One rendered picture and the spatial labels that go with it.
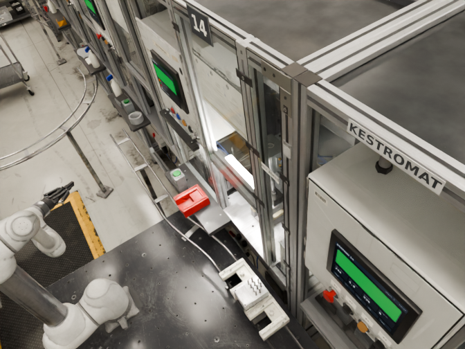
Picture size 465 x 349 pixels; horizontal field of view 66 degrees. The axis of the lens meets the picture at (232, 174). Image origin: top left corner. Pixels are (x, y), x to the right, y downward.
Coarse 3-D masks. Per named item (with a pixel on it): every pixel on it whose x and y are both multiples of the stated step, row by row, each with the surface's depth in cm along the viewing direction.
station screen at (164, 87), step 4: (152, 60) 153; (156, 64) 150; (160, 68) 148; (164, 72) 146; (168, 76) 144; (160, 80) 158; (172, 80) 141; (160, 84) 162; (164, 84) 156; (164, 88) 159; (168, 88) 153; (168, 92) 156; (172, 92) 150; (172, 96) 154; (176, 96) 148; (176, 100) 151; (176, 104) 154; (180, 108) 152
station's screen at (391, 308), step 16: (336, 256) 91; (336, 272) 96; (352, 272) 88; (352, 288) 93; (368, 288) 85; (384, 288) 78; (368, 304) 89; (384, 304) 82; (400, 304) 76; (384, 320) 86; (400, 320) 79
